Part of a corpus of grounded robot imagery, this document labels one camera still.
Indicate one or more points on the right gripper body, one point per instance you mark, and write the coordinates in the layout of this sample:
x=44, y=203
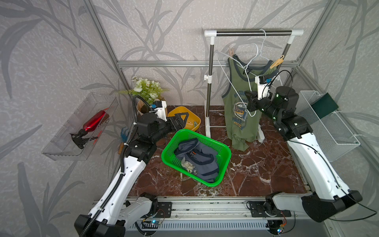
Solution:
x=255, y=103

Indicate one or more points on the wooden clothespin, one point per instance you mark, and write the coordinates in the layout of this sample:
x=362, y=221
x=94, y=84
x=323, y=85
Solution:
x=277, y=64
x=231, y=53

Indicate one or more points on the metal clothes rack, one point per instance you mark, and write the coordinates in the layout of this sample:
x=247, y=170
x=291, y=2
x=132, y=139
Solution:
x=212, y=34

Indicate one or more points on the green tank top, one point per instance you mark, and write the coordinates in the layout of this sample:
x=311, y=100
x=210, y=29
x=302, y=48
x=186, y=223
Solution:
x=242, y=125

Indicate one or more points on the red spray bottle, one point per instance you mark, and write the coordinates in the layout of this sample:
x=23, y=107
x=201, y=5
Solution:
x=89, y=126

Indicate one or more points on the green plastic basket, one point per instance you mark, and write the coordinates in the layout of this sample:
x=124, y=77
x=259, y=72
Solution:
x=223, y=158

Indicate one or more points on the white wire hanger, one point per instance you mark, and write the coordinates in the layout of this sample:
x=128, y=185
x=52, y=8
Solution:
x=234, y=96
x=259, y=52

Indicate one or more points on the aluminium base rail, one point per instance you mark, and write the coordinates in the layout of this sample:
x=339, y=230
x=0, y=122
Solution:
x=182, y=208

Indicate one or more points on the yellow plastic tray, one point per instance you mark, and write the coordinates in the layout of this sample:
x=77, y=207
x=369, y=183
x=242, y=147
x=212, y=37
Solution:
x=192, y=120

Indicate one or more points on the dark green cloth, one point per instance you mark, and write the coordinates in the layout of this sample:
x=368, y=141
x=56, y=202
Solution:
x=324, y=106

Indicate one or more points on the potted artificial flower plant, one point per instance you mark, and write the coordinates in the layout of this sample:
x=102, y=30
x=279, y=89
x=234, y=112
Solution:
x=149, y=90

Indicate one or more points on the navy blue tank top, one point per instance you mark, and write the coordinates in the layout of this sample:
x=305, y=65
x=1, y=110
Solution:
x=198, y=159

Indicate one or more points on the clear plastic wall shelf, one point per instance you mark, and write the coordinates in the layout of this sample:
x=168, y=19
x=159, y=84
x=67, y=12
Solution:
x=61, y=147

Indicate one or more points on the white wire mesh basket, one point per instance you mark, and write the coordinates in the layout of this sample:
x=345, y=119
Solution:
x=332, y=134

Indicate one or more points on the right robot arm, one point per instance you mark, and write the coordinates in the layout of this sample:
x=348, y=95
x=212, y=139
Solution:
x=331, y=195

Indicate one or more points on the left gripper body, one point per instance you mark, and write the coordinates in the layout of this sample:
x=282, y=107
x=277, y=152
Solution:
x=170, y=127

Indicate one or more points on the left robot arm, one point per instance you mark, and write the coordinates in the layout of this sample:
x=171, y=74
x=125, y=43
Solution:
x=147, y=131

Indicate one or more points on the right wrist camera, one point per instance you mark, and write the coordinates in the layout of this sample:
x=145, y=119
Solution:
x=263, y=84

